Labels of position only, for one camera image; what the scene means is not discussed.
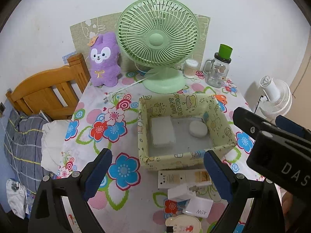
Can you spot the clear cotton swab jar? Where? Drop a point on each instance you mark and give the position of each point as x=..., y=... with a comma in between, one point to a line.
x=190, y=69

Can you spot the small black device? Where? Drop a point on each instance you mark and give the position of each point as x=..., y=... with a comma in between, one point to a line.
x=170, y=230

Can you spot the white clip fan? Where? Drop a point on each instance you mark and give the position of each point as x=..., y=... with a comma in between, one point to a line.
x=277, y=97

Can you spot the glass mug with green lid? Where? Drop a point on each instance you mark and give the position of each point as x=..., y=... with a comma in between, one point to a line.
x=217, y=75

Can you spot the orange scissors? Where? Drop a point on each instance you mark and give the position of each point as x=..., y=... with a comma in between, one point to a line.
x=221, y=98

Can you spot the green table fan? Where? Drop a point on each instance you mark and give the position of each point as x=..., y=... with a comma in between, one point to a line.
x=155, y=40

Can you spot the white rectangular box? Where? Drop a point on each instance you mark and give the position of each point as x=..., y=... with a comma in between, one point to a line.
x=162, y=132

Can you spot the blue paper piece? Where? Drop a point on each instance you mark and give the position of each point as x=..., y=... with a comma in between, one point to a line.
x=68, y=55

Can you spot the cream round case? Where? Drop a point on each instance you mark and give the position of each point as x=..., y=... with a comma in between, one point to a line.
x=187, y=225

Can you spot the purple plush toy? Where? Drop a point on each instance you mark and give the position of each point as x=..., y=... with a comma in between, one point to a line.
x=104, y=63

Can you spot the yellow printed storage box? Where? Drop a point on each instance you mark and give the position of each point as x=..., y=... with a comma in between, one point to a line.
x=184, y=106

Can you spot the floral tablecloth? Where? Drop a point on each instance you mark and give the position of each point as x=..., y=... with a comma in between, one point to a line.
x=126, y=170

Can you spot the white round case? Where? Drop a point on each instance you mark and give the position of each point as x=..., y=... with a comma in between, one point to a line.
x=198, y=129

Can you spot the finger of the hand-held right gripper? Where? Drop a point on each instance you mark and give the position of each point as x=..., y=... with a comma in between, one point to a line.
x=291, y=126
x=247, y=122

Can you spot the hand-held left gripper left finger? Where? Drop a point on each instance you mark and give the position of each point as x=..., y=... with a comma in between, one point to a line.
x=97, y=174

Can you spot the white pillow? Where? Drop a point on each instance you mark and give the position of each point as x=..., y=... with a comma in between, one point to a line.
x=53, y=145

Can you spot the wooden chair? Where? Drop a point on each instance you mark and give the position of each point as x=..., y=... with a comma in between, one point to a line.
x=48, y=82

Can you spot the white plastic bag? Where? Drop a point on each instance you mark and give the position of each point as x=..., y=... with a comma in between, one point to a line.
x=17, y=199

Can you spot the white charger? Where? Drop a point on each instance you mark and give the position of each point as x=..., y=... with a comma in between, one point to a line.
x=198, y=206

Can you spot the small white box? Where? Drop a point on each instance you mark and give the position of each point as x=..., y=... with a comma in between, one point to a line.
x=178, y=193

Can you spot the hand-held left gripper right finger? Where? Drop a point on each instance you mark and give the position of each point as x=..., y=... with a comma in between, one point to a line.
x=216, y=174

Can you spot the grey plaid pillow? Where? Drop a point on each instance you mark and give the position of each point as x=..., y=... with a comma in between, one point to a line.
x=21, y=145

